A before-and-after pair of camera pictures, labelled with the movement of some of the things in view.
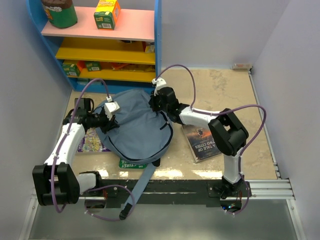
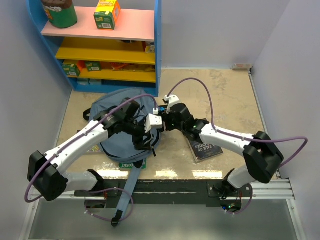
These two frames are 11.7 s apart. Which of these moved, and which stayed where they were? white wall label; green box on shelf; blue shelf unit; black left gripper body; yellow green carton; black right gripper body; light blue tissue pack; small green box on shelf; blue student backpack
Moved: blue student backpack; black left gripper body; black right gripper body
Stayed: white wall label; yellow green carton; blue shelf unit; light blue tissue pack; small green box on shelf; green box on shelf
